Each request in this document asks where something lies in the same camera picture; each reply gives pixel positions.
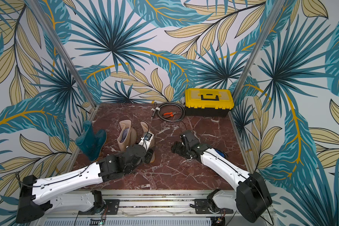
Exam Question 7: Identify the yellow and black toolbox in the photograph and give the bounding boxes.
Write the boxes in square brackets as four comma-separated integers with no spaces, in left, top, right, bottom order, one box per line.
[185,88,234,117]

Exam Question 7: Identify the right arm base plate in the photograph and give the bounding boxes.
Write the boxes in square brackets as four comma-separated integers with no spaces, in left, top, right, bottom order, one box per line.
[190,198,235,214]

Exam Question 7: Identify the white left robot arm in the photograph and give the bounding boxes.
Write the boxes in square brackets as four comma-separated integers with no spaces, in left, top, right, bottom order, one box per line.
[16,144,154,224]

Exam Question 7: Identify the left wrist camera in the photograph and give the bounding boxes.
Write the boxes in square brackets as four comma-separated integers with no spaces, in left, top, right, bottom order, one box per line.
[139,132,154,151]

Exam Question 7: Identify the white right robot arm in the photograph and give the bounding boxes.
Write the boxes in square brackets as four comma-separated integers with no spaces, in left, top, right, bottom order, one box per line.
[171,130,273,223]

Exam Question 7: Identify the aluminium mounting rail frame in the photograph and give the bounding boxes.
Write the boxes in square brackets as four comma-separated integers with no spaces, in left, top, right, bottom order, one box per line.
[29,189,279,226]

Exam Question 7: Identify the beige rubber boot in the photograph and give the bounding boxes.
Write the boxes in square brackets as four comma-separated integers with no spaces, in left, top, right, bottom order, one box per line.
[117,120,137,152]
[139,121,155,164]

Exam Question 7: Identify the right aluminium corner post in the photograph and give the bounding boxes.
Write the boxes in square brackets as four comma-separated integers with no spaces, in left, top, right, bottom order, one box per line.
[231,0,287,98]

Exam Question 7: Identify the teal rubber boot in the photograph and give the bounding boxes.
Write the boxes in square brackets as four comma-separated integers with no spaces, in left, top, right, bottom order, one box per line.
[75,121,107,162]

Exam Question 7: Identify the left aluminium corner post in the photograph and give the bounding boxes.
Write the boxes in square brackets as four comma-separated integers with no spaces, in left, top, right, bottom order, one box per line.
[26,0,97,108]

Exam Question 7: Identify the aluminium corner post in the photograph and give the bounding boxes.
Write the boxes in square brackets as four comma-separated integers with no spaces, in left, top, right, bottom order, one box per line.
[26,0,97,108]
[231,0,287,98]

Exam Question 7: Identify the red handled pliers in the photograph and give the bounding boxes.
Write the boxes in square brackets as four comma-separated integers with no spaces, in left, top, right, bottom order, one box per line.
[163,112,178,119]

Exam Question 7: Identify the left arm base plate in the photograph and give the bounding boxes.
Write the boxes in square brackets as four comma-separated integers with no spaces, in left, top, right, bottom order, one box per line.
[78,199,120,216]

